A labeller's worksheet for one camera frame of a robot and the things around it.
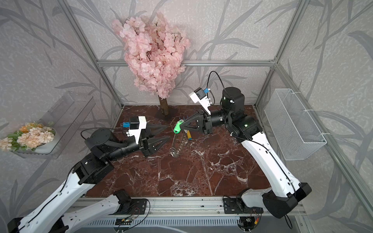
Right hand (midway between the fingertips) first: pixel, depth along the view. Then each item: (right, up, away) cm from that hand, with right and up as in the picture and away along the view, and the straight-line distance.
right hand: (182, 128), depth 49 cm
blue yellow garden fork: (0, -9, +52) cm, 53 cm away
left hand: (-6, -2, +2) cm, 7 cm away
